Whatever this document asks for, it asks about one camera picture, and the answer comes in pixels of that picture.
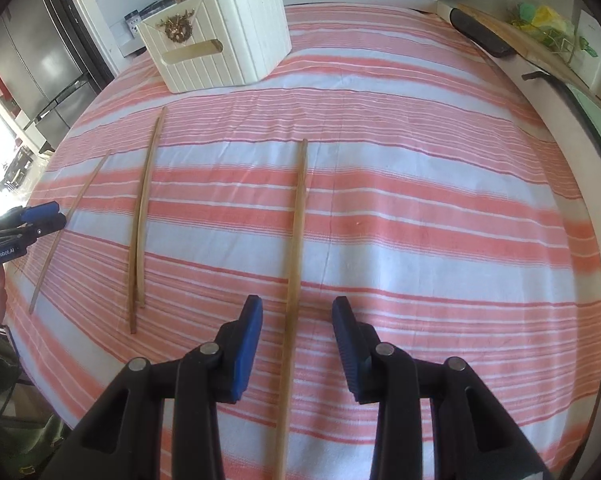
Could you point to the grey refrigerator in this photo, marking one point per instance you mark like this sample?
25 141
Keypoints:
35 60

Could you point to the white ribbed utensil holder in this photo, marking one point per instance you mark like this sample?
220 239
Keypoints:
220 50

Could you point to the pale green cutting board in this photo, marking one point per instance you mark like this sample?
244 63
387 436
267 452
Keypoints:
600 125

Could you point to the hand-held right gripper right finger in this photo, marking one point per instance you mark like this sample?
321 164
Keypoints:
348 350

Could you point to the yellow green plastic bag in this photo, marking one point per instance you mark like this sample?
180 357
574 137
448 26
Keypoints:
545 20

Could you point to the white knife block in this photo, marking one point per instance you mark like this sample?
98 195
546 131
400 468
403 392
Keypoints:
592 55

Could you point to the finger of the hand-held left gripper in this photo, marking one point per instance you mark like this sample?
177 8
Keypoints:
40 211
50 225

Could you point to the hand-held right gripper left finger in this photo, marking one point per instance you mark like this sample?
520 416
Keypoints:
245 350

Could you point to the dark floor object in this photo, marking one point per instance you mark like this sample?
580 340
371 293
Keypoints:
16 167

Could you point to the small black lid jar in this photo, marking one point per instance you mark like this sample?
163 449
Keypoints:
133 24

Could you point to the person's green clothing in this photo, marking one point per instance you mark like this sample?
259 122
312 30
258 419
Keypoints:
15 435

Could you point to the black oblong pad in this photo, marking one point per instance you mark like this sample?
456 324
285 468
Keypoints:
480 35

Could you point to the wooden cutting board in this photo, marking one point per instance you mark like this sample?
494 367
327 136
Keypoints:
540 50

